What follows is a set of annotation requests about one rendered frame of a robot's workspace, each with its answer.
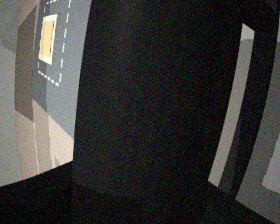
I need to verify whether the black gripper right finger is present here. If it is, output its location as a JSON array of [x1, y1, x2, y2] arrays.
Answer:
[[192, 181, 275, 224]]

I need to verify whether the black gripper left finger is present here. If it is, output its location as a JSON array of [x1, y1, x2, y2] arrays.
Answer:
[[0, 161, 72, 224]]

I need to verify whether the cream tile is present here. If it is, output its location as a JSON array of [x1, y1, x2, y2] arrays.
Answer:
[[39, 13, 60, 64]]

